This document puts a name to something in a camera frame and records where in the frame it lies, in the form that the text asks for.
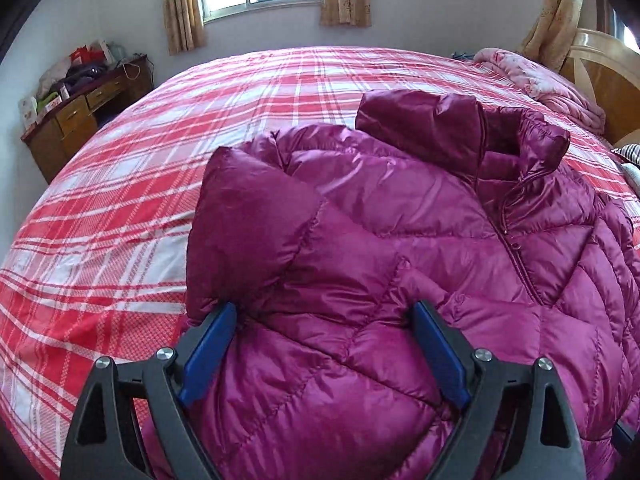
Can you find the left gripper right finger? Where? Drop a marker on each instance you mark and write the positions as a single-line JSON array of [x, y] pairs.
[[515, 420]]

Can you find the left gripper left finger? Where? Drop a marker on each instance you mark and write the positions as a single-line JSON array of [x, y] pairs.
[[104, 440]]

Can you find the magenta puffer down jacket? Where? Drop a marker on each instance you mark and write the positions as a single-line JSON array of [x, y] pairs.
[[325, 236]]

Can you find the red white plaid bedspread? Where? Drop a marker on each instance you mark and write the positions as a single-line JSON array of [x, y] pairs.
[[99, 266]]

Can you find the white floral pillow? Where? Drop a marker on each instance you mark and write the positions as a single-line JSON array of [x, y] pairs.
[[631, 174]]

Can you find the striped pillow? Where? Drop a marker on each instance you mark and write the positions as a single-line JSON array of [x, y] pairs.
[[629, 153]]

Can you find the brown wooden desk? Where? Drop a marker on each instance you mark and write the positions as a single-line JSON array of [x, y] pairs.
[[72, 123]]

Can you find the pink floral blanket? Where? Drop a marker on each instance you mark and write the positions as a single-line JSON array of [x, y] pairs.
[[546, 87]]

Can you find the clutter pile on desk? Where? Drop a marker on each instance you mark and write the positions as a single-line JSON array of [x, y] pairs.
[[69, 75]]

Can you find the wooden bed headboard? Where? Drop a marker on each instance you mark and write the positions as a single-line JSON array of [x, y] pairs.
[[607, 73]]

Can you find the side beige curtain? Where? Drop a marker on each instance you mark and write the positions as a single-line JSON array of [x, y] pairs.
[[552, 35]]

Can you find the left beige curtain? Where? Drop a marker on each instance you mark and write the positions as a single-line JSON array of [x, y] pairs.
[[184, 25]]

